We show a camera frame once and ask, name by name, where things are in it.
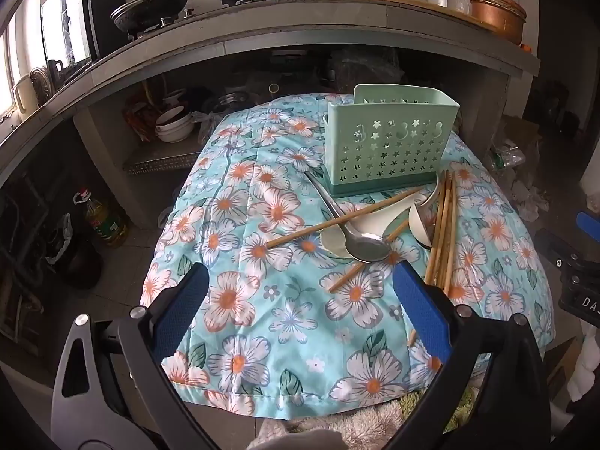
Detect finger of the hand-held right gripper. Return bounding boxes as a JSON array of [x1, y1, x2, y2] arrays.
[[535, 229, 582, 268], [576, 211, 600, 235]]

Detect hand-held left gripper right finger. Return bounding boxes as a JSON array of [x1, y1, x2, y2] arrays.
[[384, 261, 556, 450]]

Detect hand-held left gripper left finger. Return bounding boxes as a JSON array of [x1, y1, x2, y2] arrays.
[[51, 261, 221, 450]]

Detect metal spoon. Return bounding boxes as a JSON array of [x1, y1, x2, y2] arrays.
[[304, 171, 392, 263]]

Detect white ceramic spoon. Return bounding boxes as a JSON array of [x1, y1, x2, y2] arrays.
[[407, 173, 446, 250]]

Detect cream rice paddle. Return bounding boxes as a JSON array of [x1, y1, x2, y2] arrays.
[[320, 201, 418, 260]]

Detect green plastic utensil holder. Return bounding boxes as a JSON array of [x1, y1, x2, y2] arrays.
[[322, 83, 461, 198]]

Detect person's right hand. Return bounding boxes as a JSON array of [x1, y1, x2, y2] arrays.
[[565, 323, 600, 401]]

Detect crumpled white paper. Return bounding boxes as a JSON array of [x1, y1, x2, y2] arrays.
[[511, 175, 549, 223]]

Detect floral light blue blanket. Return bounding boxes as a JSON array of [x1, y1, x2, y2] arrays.
[[139, 91, 556, 420]]

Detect crumpled clear plastic bag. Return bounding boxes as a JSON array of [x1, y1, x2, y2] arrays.
[[487, 143, 528, 170]]

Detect cardboard box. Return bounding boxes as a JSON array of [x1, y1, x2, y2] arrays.
[[497, 115, 542, 160]]

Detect cooking oil bottle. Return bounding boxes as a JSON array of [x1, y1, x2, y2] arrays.
[[75, 188, 129, 248]]

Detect black plastic bag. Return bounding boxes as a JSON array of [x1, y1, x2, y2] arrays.
[[44, 213, 104, 289]]

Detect stack of white bowls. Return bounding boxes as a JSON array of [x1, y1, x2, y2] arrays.
[[154, 89, 195, 145]]

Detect red packets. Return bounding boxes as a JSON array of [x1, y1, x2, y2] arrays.
[[123, 98, 153, 144]]

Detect steel pot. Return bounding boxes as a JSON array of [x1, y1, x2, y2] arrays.
[[213, 90, 254, 113]]

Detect copper basin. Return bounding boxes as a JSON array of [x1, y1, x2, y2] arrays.
[[469, 0, 527, 47]]

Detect beige kettle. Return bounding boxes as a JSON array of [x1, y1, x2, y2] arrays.
[[13, 77, 38, 123]]

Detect black wok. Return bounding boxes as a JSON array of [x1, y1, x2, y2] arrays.
[[110, 0, 191, 33]]

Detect kitchen window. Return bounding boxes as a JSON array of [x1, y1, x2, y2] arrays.
[[0, 0, 52, 118]]

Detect grey kitchen counter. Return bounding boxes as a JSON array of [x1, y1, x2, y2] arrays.
[[0, 0, 542, 160]]

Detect black cabinet appliance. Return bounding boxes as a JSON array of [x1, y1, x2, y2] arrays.
[[81, 0, 127, 59]]

